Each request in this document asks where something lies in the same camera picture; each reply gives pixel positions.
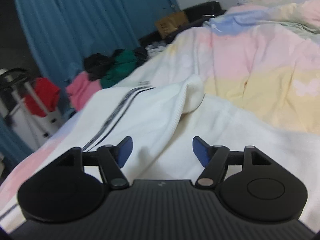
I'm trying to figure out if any brown cardboard box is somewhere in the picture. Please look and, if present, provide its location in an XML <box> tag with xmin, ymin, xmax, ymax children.
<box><xmin>155</xmin><ymin>11</ymin><xmax>189</xmax><ymax>38</ymax></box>

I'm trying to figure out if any right blue curtain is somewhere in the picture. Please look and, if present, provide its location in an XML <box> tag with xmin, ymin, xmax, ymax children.
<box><xmin>15</xmin><ymin>0</ymin><xmax>179</xmax><ymax>88</ymax></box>

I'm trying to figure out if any silver tripod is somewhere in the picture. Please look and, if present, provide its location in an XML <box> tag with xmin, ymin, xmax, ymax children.
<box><xmin>1</xmin><ymin>68</ymin><xmax>63</xmax><ymax>146</ymax></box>

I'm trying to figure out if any pink garment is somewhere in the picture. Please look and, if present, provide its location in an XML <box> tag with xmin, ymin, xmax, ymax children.
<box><xmin>66</xmin><ymin>71</ymin><xmax>101</xmax><ymax>112</ymax></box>

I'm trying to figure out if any left blue curtain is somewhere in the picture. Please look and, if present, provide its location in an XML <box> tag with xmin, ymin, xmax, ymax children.
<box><xmin>0</xmin><ymin>118</ymin><xmax>33</xmax><ymax>171</ymax></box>

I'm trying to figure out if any green garment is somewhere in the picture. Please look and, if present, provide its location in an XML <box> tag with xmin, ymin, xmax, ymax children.
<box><xmin>100</xmin><ymin>49</ymin><xmax>138</xmax><ymax>89</ymax></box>

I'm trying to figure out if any blue curtain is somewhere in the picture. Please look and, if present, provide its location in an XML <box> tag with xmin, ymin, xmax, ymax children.
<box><xmin>15</xmin><ymin>0</ymin><xmax>179</xmax><ymax>88</ymax></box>
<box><xmin>0</xmin><ymin>118</ymin><xmax>33</xmax><ymax>171</ymax></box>

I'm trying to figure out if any red garment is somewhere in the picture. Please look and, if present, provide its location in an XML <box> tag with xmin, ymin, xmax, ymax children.
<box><xmin>24</xmin><ymin>77</ymin><xmax>60</xmax><ymax>117</ymax></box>

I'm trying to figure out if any white knit garment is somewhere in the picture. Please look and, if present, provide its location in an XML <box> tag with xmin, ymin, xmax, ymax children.
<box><xmin>0</xmin><ymin>76</ymin><xmax>320</xmax><ymax>233</ymax></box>

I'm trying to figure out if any pastel bed sheet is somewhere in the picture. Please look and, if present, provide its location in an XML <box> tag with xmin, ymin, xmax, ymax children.
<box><xmin>0</xmin><ymin>0</ymin><xmax>320</xmax><ymax>201</ymax></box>

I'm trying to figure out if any black garment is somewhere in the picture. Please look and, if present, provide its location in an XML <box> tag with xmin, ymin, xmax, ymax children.
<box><xmin>83</xmin><ymin>47</ymin><xmax>148</xmax><ymax>81</ymax></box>

